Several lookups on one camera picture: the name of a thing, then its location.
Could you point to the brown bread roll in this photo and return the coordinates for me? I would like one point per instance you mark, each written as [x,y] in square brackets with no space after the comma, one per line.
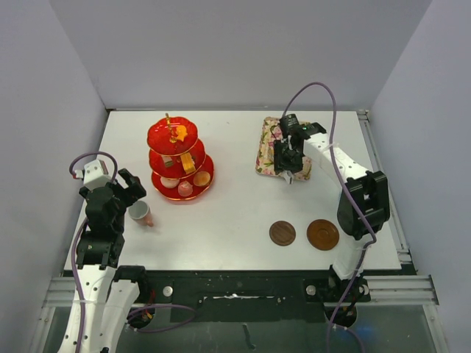
[202,178]

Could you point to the black base frame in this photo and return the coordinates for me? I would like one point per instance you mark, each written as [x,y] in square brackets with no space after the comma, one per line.
[246,297]

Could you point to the white frosted donut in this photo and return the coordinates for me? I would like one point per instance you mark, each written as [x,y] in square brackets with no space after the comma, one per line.
[169,183]

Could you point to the brown saucer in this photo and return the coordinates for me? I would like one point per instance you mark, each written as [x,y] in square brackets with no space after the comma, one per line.
[322,234]

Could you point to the yellow layered cake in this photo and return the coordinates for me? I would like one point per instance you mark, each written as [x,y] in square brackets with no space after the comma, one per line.
[187,163]

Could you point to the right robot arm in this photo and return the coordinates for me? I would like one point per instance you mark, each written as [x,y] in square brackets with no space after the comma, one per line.
[364,199]

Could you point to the pink handled white cup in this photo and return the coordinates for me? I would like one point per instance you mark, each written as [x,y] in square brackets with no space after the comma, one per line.
[140,213]

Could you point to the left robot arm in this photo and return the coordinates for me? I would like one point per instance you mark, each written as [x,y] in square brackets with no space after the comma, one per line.
[105,290]

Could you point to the floral serving tray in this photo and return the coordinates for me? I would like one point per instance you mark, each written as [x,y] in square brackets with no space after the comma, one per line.
[265,160]

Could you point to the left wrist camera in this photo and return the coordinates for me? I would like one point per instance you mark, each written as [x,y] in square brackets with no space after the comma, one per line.
[94,174]

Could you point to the chocolate cake slice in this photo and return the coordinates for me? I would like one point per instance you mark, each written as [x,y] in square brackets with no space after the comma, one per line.
[168,161]

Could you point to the orange fish biscuit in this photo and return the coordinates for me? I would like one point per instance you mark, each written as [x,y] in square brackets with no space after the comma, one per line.
[181,133]

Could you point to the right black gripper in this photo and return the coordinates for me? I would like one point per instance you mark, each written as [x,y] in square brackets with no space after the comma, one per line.
[282,165]

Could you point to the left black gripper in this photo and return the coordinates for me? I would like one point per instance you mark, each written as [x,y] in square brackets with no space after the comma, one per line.
[133,192]

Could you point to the metal tongs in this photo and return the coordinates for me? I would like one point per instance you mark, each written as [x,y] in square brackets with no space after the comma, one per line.
[288,176]

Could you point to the red three-tier cake stand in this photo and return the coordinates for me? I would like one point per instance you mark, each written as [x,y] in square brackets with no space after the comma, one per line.
[181,168]

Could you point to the dark wooden coaster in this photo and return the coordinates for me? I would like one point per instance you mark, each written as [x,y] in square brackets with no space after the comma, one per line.
[282,233]

